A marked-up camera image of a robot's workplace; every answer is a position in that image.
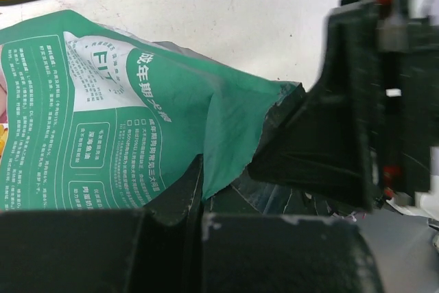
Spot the green pet food bag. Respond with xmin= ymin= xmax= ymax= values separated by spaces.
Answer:
xmin=1 ymin=10 xmax=304 ymax=211

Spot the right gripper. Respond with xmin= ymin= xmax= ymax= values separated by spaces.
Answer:
xmin=248 ymin=0 xmax=438 ymax=211

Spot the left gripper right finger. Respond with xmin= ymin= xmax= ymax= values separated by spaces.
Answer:
xmin=202 ymin=213 xmax=384 ymax=292

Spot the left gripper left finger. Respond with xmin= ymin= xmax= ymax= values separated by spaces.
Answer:
xmin=1 ymin=156 xmax=203 ymax=292

